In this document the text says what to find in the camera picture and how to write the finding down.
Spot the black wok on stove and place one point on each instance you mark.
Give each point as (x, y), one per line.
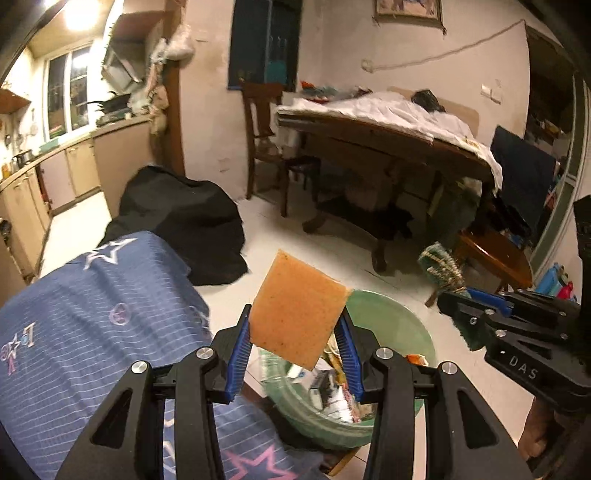
(113, 104)

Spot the green scrubbing pad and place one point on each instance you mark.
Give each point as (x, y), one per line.
(443, 271)

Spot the green lined trash bin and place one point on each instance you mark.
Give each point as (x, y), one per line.
(385, 332)

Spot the dark wooden dining table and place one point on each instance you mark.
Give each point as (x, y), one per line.
(385, 158)

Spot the kitchen range hood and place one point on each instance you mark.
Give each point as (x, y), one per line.
(123, 67)

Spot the red beige snack bag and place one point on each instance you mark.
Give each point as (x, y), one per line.
(340, 406)

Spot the blue star patterned tablecloth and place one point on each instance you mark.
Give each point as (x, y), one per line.
(109, 370)

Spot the black white small box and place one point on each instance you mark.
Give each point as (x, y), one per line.
(324, 389)

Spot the kitchen counter cabinets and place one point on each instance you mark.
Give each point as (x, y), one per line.
(104, 159)

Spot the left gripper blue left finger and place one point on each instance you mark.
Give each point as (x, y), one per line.
(241, 346)

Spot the dark wooden chair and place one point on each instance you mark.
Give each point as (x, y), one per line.
(257, 99)

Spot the small wooden stool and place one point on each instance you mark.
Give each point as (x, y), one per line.
(498, 255)

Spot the person right hand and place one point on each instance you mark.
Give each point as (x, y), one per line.
(534, 438)

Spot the framed elephant picture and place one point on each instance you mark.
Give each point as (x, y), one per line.
(418, 11)

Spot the white hanging plastic bag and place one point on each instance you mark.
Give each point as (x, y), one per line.
(180, 46)

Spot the blue plastic bottles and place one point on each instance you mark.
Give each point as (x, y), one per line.
(556, 283)

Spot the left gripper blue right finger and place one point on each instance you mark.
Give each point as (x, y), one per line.
(350, 358)

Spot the black cloth covered bundle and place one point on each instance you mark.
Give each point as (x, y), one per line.
(197, 219)

